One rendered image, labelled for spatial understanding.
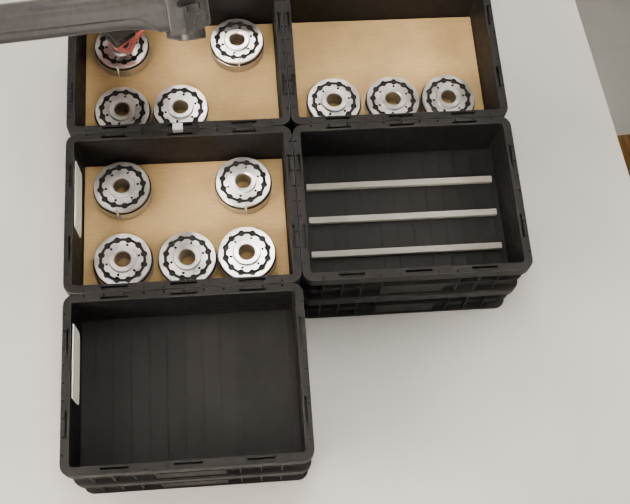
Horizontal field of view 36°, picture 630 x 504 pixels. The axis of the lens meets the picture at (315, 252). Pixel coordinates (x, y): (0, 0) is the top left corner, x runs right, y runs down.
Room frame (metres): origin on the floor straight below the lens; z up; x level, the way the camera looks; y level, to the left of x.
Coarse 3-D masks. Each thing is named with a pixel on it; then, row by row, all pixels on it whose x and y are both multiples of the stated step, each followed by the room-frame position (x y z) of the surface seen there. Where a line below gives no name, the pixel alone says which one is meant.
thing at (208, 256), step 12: (168, 240) 0.62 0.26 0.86; (180, 240) 0.62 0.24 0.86; (192, 240) 0.63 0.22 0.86; (204, 240) 0.63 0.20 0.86; (168, 252) 0.60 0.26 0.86; (204, 252) 0.60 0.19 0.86; (168, 264) 0.57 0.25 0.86; (204, 264) 0.58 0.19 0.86; (168, 276) 0.55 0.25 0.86; (180, 276) 0.56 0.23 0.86; (192, 276) 0.56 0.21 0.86; (204, 276) 0.56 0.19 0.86
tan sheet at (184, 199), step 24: (96, 168) 0.75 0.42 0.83; (144, 168) 0.77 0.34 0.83; (168, 168) 0.77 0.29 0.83; (192, 168) 0.78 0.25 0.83; (216, 168) 0.79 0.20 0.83; (120, 192) 0.71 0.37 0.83; (168, 192) 0.72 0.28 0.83; (192, 192) 0.73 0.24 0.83; (96, 216) 0.66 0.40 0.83; (144, 216) 0.67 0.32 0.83; (168, 216) 0.68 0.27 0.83; (192, 216) 0.68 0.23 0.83; (216, 216) 0.69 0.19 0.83; (240, 216) 0.70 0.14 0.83; (264, 216) 0.70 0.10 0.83; (96, 240) 0.61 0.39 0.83; (144, 240) 0.62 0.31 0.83; (216, 240) 0.64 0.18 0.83; (120, 264) 0.57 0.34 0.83; (288, 264) 0.61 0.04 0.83
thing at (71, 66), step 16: (288, 96) 0.90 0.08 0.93; (288, 112) 0.87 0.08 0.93; (80, 128) 0.78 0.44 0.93; (96, 128) 0.79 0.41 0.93; (112, 128) 0.79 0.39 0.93; (128, 128) 0.79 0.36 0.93; (144, 128) 0.80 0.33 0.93; (160, 128) 0.81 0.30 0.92; (192, 128) 0.81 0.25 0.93; (208, 128) 0.82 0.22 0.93
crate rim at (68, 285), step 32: (224, 128) 0.82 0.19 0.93; (256, 128) 0.83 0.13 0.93; (288, 128) 0.84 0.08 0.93; (288, 160) 0.78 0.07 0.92; (288, 192) 0.71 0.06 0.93; (64, 224) 0.60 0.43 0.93; (64, 256) 0.54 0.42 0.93; (64, 288) 0.48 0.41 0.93; (96, 288) 0.49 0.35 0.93; (128, 288) 0.50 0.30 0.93; (160, 288) 0.51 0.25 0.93
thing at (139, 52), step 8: (96, 40) 1.01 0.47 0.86; (104, 40) 1.01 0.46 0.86; (144, 40) 1.02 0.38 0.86; (96, 48) 0.99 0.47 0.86; (104, 48) 0.99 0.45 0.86; (136, 48) 1.00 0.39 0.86; (144, 48) 1.00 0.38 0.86; (104, 56) 0.98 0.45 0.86; (112, 56) 0.98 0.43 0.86; (120, 56) 0.98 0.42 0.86; (128, 56) 0.98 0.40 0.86; (136, 56) 0.99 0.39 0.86; (144, 56) 0.99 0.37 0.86; (112, 64) 0.96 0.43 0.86; (120, 64) 0.96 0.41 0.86; (128, 64) 0.96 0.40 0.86; (136, 64) 0.97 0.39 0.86
